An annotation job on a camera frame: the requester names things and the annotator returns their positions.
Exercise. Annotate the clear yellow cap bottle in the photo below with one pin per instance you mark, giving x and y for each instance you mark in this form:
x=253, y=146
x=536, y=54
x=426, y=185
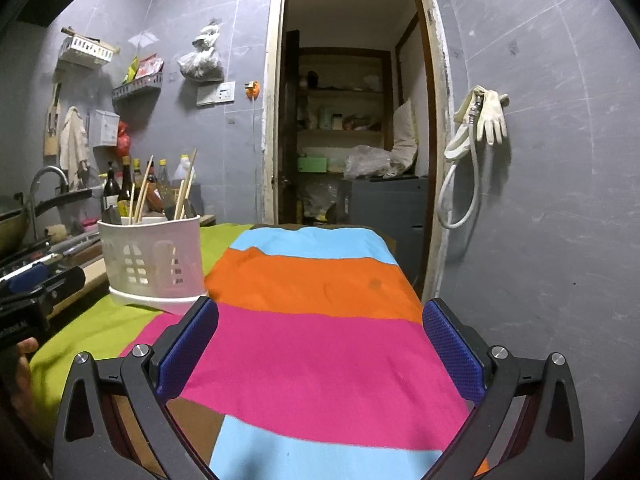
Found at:
x=164, y=175

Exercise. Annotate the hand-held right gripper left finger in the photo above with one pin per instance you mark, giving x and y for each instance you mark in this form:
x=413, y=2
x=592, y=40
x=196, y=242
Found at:
x=187, y=345

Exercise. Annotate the wall switch panel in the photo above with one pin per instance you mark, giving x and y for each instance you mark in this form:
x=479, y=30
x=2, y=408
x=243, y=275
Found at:
x=216, y=94

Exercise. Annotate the metal wall shelf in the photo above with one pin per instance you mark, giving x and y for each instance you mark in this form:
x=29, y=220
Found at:
x=137, y=89

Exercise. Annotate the metal spoon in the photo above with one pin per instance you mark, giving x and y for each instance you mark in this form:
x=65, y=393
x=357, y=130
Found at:
x=111, y=214
x=189, y=208

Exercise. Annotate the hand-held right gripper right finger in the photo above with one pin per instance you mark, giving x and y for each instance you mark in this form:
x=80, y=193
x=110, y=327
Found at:
x=452, y=350

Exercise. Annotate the grey cabinet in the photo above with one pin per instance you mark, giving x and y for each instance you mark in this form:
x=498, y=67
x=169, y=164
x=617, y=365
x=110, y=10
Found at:
x=385, y=225

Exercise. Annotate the crumpled clear plastic bag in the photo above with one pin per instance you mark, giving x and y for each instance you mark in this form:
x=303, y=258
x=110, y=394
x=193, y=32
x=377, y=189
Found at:
x=370, y=162

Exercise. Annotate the person's left hand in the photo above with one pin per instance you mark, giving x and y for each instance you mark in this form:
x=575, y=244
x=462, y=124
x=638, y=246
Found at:
x=25, y=370

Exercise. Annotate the yellow green snack packet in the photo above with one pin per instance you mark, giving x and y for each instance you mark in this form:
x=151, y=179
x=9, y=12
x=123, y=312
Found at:
x=131, y=71

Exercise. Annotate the metal kitchen faucet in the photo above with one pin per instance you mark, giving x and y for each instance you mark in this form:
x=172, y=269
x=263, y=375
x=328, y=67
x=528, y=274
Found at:
x=50, y=172

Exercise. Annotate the worn wooden door frame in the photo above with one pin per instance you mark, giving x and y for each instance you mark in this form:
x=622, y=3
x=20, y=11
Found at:
x=435, y=135

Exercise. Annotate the colourful striped blanket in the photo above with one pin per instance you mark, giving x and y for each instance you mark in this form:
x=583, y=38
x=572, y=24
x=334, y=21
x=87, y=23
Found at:
x=320, y=350

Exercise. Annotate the white wall basket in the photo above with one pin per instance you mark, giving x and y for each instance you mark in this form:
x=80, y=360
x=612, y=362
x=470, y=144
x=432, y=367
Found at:
x=87, y=50

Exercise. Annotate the orange wall hook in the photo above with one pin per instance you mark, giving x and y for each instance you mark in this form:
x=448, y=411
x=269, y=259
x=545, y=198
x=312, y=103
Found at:
x=251, y=90

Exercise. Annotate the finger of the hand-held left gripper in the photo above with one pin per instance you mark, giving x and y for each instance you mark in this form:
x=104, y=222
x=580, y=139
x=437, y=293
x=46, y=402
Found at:
x=65, y=282
x=27, y=277

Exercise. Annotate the white plastic utensil basket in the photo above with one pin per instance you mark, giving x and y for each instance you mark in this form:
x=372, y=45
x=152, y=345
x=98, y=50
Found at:
x=150, y=255

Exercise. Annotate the dark wine bottle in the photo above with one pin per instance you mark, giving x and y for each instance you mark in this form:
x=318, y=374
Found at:
x=111, y=187

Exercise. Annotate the hanging beige towel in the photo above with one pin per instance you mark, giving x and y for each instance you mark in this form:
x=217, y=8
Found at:
x=74, y=145

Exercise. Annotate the hanging clear plastic bag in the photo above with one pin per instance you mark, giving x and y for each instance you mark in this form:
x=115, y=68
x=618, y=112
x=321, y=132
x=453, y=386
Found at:
x=200, y=60

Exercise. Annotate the cream rubber glove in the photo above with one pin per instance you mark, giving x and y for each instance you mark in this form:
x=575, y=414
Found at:
x=492, y=117
x=465, y=110

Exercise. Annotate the beige pillow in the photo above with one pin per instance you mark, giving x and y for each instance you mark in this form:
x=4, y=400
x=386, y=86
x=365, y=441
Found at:
x=405, y=132

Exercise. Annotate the pile of wooden chopsticks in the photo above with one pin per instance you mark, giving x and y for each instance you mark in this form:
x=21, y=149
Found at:
x=145, y=187

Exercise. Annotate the red plastic bag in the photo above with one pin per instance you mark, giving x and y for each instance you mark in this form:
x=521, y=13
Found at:
x=123, y=142

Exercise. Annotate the yellow label soy sauce bottle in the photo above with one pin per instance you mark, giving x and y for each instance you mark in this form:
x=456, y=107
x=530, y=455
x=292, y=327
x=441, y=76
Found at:
x=126, y=190

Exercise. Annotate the wooden shelf unit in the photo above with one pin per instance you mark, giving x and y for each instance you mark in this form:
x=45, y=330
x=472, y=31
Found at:
x=345, y=90

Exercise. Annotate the hanging wooden board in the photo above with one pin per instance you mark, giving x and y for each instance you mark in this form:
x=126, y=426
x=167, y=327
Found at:
x=51, y=142

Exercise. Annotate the red snack packet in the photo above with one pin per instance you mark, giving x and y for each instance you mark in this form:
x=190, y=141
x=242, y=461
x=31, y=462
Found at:
x=149, y=67

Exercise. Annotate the green box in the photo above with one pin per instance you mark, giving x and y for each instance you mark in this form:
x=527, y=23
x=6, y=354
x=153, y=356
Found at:
x=312, y=165

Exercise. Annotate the dark sauce bottle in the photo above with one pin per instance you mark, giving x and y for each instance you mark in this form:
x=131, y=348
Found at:
x=150, y=172

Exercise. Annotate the large cooking oil jug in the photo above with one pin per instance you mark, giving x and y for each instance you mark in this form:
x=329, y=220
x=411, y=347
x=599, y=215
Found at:
x=192, y=195

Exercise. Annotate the dark metal wok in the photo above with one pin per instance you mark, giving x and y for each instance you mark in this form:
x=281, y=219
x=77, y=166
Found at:
x=12, y=225

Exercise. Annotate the white wall box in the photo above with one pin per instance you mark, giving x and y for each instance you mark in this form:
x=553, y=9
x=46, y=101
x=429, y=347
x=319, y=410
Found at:
x=106, y=129

